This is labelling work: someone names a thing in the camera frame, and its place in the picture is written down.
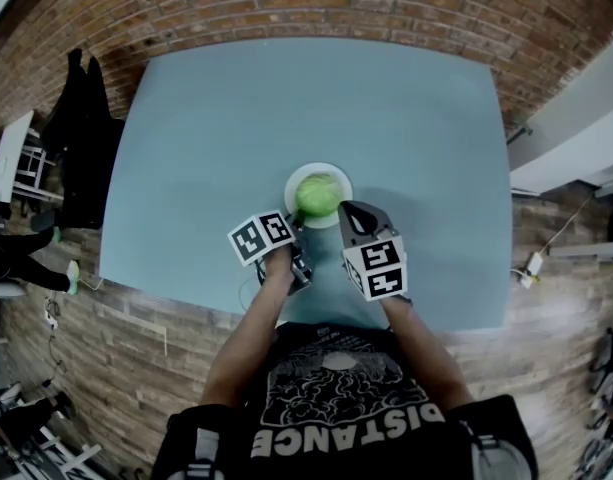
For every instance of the white side table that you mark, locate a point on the white side table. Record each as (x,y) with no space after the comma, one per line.
(11,158)

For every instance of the large white desk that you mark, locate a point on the large white desk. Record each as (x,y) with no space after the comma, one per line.
(571,133)

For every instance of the black bicycle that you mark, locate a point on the black bicycle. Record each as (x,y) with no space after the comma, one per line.
(611,368)

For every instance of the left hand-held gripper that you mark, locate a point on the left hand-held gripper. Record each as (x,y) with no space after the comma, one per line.
(258,238)

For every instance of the white plate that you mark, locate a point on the white plate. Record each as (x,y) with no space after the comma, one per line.
(291,188)

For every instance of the person's right forearm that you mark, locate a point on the person's right forearm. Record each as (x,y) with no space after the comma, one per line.
(421,358)

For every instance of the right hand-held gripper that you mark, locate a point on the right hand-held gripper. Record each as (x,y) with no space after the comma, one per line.
(381,268)

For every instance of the person's left forearm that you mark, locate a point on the person's left forearm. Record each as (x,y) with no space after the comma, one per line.
(246,348)

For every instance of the person's black printed t-shirt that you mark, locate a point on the person's black printed t-shirt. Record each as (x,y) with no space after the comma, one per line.
(336,418)

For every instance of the white power strip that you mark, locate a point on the white power strip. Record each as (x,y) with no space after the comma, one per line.
(51,313)
(531,270)

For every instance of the black coat on rack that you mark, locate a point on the black coat on rack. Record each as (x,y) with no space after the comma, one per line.
(86,143)

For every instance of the white desk with blue panel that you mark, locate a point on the white desk with blue panel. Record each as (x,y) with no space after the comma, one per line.
(211,143)

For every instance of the black floor equipment pile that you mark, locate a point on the black floor equipment pile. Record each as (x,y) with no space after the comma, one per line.
(31,433)

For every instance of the green cabbage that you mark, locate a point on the green cabbage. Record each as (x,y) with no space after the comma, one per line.
(318,195)

